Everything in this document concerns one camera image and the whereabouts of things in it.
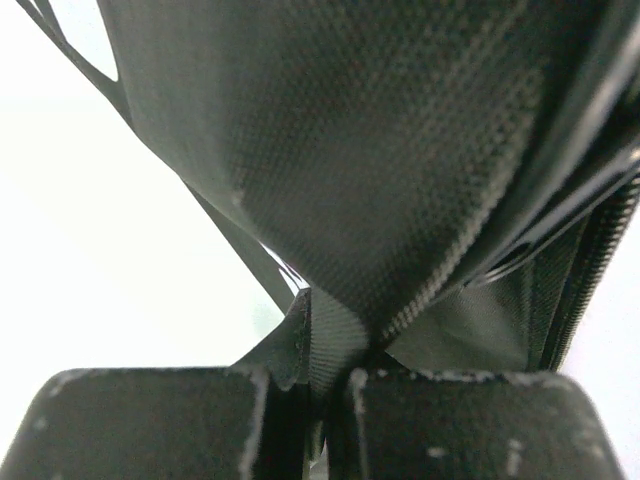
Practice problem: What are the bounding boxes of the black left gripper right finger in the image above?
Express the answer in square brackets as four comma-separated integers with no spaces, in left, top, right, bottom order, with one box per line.
[327,369,625,479]

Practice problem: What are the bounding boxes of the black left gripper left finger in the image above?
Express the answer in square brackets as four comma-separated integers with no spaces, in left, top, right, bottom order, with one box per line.
[0,287,314,480]

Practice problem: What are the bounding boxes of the black racket bag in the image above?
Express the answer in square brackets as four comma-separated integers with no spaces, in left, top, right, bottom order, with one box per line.
[22,1,639,406]

